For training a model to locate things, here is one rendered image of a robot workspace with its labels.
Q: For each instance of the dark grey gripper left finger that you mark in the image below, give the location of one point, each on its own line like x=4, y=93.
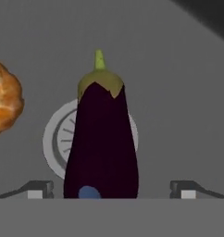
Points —
x=39, y=186

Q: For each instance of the grey sink basin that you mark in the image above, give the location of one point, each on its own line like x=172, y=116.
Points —
x=178, y=108

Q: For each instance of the orange tangerine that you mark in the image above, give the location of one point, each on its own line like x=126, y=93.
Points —
x=4, y=98

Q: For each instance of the dark purple eggplant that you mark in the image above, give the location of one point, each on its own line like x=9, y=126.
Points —
x=101, y=142

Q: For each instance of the grey round sink drain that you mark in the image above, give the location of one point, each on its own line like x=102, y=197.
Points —
x=59, y=139

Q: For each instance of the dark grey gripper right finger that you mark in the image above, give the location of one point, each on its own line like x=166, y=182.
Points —
x=184, y=186

